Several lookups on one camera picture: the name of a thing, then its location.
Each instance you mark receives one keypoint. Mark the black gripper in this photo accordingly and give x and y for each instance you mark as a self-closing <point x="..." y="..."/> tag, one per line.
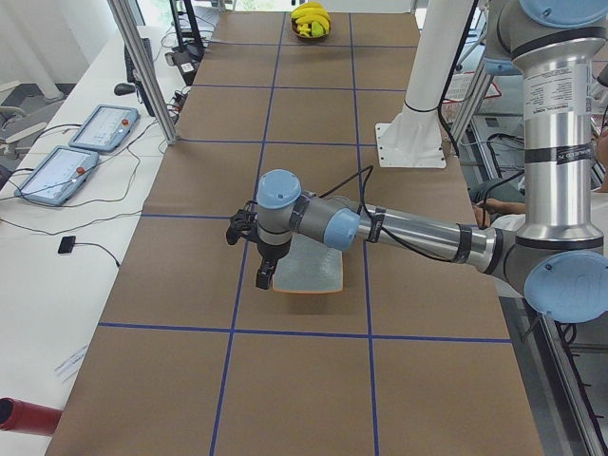
<point x="272" y="252"/>

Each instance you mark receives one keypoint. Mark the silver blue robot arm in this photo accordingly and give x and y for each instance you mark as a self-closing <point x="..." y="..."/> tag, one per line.
<point x="555" y="259"/>

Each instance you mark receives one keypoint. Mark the square grey orange-rimmed plate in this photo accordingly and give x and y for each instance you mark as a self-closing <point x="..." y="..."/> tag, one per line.
<point x="311" y="267"/>

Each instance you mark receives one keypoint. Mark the brown woven fruit basket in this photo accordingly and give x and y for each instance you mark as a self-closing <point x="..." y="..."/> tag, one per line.
<point x="309" y="39"/>

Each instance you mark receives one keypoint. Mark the small black box device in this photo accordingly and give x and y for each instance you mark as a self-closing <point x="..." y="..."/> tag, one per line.
<point x="66" y="245"/>

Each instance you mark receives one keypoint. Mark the far blue teach pendant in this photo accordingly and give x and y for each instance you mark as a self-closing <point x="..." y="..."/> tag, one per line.
<point x="105" y="128"/>

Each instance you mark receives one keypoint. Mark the blue teach pendant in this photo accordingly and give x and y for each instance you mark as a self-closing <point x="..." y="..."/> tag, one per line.
<point x="105" y="128"/>
<point x="58" y="176"/>

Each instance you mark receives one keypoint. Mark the near blue teach pendant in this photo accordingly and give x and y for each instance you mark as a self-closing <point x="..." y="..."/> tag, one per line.
<point x="58" y="176"/>

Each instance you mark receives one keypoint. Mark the black computer mouse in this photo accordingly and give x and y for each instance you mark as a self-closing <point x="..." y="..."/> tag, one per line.
<point x="124" y="89"/>

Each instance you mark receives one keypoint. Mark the person in white shirt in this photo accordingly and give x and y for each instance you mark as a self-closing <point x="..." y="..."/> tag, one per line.
<point x="506" y="202"/>

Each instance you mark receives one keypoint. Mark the red cylinder bottle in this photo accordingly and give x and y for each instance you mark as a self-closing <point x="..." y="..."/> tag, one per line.
<point x="28" y="418"/>

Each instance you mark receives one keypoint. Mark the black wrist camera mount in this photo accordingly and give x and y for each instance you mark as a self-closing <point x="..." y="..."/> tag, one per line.
<point x="243" y="224"/>

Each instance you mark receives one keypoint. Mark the aluminium frame post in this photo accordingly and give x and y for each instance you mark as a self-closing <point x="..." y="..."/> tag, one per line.
<point x="144" y="68"/>

